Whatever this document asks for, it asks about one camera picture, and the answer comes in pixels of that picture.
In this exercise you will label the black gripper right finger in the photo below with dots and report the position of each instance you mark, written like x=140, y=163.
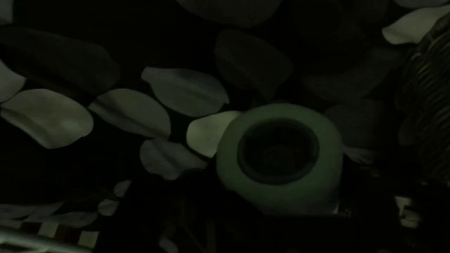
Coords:
x=370, y=205

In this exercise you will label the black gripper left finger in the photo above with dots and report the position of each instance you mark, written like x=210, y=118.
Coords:
x=171, y=215

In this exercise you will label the woven wicker basket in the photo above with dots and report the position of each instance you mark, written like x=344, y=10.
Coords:
x=429, y=102

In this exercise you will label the dark spotted bedspread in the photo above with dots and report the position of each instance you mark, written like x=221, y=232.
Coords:
x=141, y=92

